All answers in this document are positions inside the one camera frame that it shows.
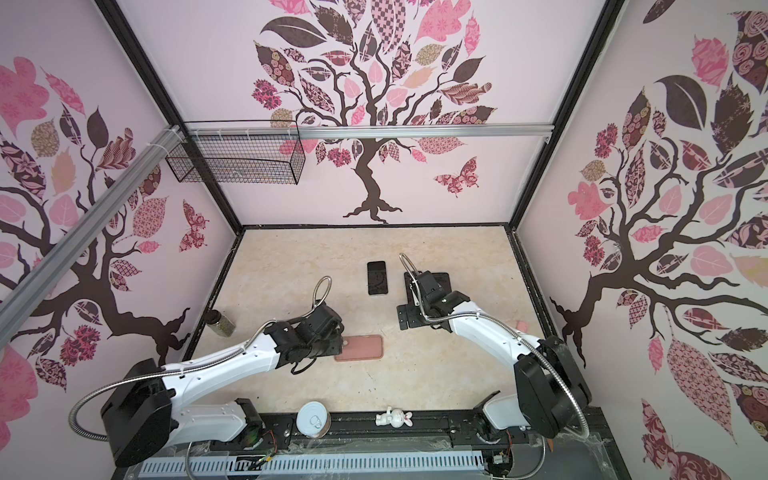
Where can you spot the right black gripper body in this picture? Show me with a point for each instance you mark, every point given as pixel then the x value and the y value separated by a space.
pixel 417 314

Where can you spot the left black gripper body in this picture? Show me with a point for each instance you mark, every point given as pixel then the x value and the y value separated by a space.
pixel 333 346

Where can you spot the black phone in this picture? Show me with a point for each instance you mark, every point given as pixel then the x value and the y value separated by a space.
pixel 377 278
pixel 442 278

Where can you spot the pink phone case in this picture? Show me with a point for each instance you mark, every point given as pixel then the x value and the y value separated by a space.
pixel 360 348

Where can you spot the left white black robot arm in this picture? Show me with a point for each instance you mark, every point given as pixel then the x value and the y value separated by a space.
pixel 156 407

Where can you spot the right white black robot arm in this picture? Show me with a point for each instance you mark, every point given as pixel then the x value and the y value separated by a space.
pixel 550 394

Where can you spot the white round can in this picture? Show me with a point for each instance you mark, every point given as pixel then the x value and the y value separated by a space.
pixel 313 420

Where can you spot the small pink block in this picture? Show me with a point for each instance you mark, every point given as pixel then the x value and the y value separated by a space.
pixel 522 326

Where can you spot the white rabbit figurine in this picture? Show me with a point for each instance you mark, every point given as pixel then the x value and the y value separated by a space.
pixel 394 417

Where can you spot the white slotted cable duct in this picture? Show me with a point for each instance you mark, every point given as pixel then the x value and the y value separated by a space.
pixel 242 467

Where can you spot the black wire basket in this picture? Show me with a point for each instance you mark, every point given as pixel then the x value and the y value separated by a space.
pixel 258 152

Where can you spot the back aluminium rail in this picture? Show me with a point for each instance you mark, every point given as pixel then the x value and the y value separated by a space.
pixel 380 132

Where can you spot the aluminium rail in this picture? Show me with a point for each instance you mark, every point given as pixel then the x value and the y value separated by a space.
pixel 380 132
pixel 18 307

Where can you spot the left aluminium rail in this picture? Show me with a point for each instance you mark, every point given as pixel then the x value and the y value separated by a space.
pixel 18 307

